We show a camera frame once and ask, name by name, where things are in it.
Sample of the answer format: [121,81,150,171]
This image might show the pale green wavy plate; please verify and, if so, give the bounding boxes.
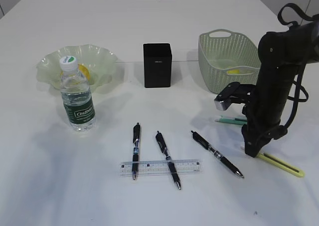
[36,44,118,92]

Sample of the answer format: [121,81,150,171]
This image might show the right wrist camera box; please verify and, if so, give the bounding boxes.
[214,82,256,111]

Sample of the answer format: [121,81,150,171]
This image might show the yellow pear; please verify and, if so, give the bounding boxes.
[60,64,91,85]

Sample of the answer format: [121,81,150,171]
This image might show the black pen middle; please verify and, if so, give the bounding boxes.
[156,131,181,190]

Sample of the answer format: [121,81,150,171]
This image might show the black pen left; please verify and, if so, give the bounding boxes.
[132,122,141,180]

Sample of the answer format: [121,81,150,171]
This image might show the clear plastic ruler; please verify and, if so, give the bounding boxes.
[119,159,202,177]

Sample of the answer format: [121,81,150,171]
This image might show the clear water bottle green label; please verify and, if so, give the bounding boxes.
[59,55,96,131]

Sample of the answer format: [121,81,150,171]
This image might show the black pen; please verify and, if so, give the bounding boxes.
[132,122,141,180]
[191,130,245,179]
[156,131,181,190]

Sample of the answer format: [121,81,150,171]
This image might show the black square pen holder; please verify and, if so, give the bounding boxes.
[143,43,172,88]

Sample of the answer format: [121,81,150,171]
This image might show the yellow utility knife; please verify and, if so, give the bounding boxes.
[256,152,305,178]

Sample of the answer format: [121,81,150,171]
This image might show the green utility knife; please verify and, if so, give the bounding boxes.
[215,115,247,125]

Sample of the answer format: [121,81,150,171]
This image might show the pale green woven basket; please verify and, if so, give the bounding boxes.
[198,29,261,94]

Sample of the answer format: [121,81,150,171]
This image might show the black blue right robot arm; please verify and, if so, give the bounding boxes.
[242,21,319,157]

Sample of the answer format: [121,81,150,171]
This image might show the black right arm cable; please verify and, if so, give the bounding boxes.
[277,2,315,128]

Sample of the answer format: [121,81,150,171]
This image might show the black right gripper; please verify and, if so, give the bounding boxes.
[241,124,288,158]

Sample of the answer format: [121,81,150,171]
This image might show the black pen right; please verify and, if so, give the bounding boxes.
[191,130,245,179]

